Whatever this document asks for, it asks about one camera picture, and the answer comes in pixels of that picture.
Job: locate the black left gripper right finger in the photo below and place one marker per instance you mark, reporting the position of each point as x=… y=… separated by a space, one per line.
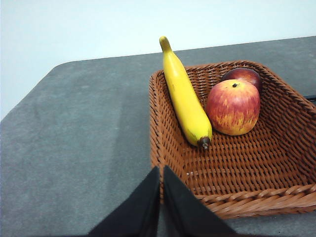
x=182 y=212

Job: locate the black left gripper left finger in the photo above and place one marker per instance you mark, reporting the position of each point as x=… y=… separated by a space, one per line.
x=138 y=212

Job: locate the brown wicker basket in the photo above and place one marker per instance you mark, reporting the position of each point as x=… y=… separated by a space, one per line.
x=234 y=168

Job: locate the yellow banana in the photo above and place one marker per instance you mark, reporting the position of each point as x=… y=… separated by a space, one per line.
x=182 y=98

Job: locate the red yellow apple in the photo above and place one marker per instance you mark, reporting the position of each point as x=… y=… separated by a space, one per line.
x=232 y=108

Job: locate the dark red peach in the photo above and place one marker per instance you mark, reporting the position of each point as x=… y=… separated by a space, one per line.
x=249 y=75

